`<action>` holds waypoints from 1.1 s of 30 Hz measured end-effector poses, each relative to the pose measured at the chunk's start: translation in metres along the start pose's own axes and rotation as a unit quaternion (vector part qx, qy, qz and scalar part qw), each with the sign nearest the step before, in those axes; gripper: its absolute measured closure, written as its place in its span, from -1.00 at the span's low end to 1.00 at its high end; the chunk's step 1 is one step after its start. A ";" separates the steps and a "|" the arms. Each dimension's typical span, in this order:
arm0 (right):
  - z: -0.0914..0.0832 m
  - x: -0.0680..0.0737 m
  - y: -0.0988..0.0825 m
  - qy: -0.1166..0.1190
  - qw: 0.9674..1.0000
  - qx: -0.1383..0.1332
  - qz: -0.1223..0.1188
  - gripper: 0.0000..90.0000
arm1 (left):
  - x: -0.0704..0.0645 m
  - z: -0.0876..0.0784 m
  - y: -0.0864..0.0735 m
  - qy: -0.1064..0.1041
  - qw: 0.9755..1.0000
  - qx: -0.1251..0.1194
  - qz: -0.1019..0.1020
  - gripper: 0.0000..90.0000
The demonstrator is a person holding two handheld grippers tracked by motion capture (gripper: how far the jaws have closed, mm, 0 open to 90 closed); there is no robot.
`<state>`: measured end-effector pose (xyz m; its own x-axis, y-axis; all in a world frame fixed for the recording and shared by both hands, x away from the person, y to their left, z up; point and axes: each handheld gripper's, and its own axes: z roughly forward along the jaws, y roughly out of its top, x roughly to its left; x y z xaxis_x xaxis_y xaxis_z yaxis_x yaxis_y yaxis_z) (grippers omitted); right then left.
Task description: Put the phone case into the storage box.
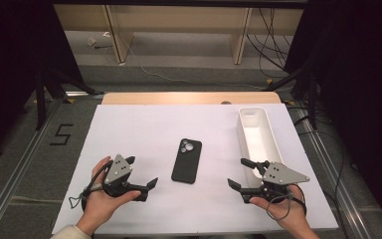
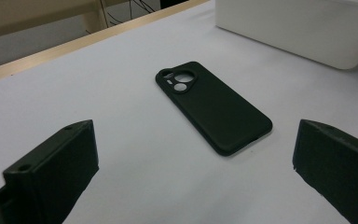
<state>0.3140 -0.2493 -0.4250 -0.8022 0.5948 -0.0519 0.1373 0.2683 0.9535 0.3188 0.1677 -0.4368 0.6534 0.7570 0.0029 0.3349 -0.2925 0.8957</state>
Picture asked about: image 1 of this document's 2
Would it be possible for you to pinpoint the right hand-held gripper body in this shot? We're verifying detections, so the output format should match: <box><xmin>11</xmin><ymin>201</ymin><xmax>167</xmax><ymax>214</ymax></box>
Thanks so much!
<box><xmin>262</xmin><ymin>161</ymin><xmax>311</xmax><ymax>204</ymax></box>

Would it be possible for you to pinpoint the black phone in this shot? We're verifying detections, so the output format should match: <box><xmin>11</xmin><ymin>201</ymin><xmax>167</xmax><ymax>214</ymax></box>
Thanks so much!
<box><xmin>170</xmin><ymin>137</ymin><xmax>203</xmax><ymax>184</ymax></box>

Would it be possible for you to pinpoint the dark curtain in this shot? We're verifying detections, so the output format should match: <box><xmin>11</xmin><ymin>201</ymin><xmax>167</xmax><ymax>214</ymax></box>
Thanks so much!
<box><xmin>283</xmin><ymin>0</ymin><xmax>382</xmax><ymax>230</ymax></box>
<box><xmin>0</xmin><ymin>0</ymin><xmax>85</xmax><ymax>163</ymax></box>

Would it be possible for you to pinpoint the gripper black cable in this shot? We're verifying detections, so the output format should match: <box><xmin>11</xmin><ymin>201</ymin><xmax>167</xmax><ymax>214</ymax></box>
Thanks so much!
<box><xmin>266</xmin><ymin>183</ymin><xmax>308</xmax><ymax>222</ymax></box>
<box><xmin>68</xmin><ymin>160</ymin><xmax>113</xmax><ymax>213</ymax></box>

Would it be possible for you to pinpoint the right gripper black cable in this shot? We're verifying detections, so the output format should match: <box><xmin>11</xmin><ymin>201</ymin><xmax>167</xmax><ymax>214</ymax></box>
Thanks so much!
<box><xmin>266</xmin><ymin>183</ymin><xmax>308</xmax><ymax>222</ymax></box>

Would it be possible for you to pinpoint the black metal stand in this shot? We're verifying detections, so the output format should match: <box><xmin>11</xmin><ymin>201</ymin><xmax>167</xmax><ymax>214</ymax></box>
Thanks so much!
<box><xmin>263</xmin><ymin>56</ymin><xmax>319</xmax><ymax>130</ymax></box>
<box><xmin>34</xmin><ymin>68</ymin><xmax>105</xmax><ymax>131</ymax></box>

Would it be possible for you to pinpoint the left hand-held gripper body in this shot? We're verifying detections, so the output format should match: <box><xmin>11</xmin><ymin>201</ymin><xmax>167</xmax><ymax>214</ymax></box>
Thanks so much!
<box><xmin>101</xmin><ymin>153</ymin><xmax>137</xmax><ymax>199</ymax></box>

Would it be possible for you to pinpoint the white plastic storage box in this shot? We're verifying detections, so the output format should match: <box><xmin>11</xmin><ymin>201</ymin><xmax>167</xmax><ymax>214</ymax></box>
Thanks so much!
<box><xmin>237</xmin><ymin>107</ymin><xmax>285</xmax><ymax>189</ymax></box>

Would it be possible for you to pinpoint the person's right hand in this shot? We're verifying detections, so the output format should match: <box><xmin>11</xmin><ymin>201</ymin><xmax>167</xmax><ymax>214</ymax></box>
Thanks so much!
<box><xmin>249</xmin><ymin>184</ymin><xmax>309</xmax><ymax>230</ymax></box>

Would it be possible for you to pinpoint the beige wooden shelf unit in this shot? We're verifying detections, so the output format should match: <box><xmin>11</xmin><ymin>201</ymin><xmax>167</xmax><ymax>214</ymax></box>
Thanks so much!
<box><xmin>53</xmin><ymin>4</ymin><xmax>304</xmax><ymax>66</ymax></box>

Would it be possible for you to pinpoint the metal floor rail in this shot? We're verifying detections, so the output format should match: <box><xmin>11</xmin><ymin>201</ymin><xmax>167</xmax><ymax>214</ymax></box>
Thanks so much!
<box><xmin>292</xmin><ymin>106</ymin><xmax>376</xmax><ymax>239</ymax></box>
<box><xmin>0</xmin><ymin>99</ymin><xmax>64</xmax><ymax>239</ymax></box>

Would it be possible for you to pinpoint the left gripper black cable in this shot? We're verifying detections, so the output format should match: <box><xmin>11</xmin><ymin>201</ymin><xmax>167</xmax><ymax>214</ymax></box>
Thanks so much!
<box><xmin>68</xmin><ymin>160</ymin><xmax>113</xmax><ymax>213</ymax></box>

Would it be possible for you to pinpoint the white paper sheet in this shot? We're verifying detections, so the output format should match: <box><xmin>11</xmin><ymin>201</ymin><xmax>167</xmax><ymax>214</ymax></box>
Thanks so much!
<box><xmin>51</xmin><ymin>103</ymin><xmax>339</xmax><ymax>235</ymax></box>

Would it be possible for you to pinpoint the person's left hand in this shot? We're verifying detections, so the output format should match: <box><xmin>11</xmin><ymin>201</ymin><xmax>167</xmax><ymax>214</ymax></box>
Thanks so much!
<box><xmin>76</xmin><ymin>155</ymin><xmax>142</xmax><ymax>235</ymax></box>

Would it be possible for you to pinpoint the white floor cable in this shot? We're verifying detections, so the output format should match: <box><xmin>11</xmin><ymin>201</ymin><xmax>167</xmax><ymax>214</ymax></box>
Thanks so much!
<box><xmin>125</xmin><ymin>43</ymin><xmax>267</xmax><ymax>91</ymax></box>

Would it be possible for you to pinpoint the bundle of black cables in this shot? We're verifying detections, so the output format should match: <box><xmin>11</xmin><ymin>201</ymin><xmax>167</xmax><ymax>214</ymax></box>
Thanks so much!
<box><xmin>247</xmin><ymin>8</ymin><xmax>292</xmax><ymax>80</ymax></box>

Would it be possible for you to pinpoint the black floor cable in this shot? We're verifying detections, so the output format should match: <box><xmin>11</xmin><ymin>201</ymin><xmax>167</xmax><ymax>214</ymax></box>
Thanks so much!
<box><xmin>286</xmin><ymin>106</ymin><xmax>350</xmax><ymax>239</ymax></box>

